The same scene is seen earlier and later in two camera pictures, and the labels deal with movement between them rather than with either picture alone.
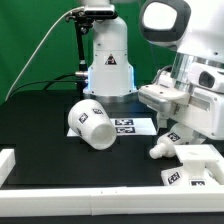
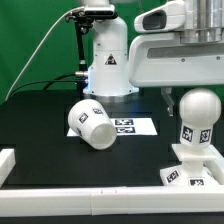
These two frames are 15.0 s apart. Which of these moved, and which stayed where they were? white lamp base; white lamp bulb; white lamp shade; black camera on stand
Moved: white lamp bulb
Stayed: white lamp base; white lamp shade; black camera on stand
